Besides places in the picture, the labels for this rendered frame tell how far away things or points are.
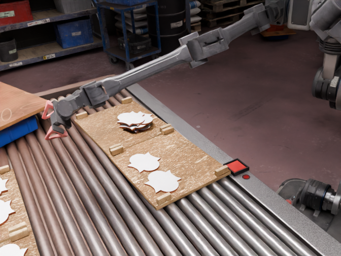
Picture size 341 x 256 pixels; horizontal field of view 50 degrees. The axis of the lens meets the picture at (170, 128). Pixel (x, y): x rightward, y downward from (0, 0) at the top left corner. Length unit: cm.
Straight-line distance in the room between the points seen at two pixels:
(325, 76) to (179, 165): 73
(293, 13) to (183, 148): 73
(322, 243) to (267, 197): 25
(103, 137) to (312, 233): 100
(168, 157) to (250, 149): 180
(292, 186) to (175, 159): 118
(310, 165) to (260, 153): 42
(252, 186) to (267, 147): 190
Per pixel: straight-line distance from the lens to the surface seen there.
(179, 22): 543
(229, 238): 127
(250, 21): 149
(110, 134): 179
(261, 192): 144
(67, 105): 122
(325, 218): 237
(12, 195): 157
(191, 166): 152
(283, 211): 138
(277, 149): 334
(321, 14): 114
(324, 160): 329
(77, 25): 587
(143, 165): 154
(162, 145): 166
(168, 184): 142
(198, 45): 128
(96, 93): 125
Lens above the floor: 185
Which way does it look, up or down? 31 degrees down
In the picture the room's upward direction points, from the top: 4 degrees counter-clockwise
